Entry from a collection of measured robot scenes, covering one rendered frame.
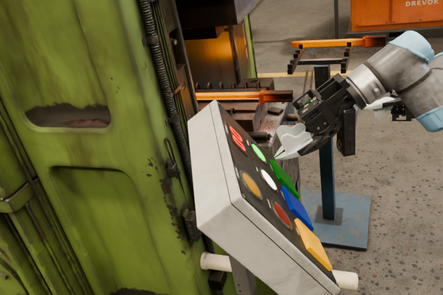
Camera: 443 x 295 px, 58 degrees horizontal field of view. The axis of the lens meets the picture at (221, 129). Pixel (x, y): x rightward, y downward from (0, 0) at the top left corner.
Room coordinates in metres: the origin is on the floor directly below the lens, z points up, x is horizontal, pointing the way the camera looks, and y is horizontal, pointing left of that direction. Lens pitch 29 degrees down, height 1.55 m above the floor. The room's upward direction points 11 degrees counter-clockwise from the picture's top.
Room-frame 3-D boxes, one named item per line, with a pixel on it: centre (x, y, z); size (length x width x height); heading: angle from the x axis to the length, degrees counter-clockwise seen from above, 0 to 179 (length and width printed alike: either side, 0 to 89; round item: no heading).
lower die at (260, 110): (1.24, 0.06, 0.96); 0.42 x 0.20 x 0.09; 66
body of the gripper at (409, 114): (1.00, -0.55, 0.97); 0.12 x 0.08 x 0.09; 66
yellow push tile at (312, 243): (0.51, -0.12, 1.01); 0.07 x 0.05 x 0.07; 1
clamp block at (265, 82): (1.34, -0.15, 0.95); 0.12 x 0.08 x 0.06; 66
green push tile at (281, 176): (0.71, -0.11, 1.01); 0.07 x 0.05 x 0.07; 1
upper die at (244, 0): (1.24, 0.06, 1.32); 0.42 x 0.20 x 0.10; 66
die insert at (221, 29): (1.28, 0.08, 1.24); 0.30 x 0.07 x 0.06; 66
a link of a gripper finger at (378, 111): (0.98, -0.45, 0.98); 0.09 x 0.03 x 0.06; 102
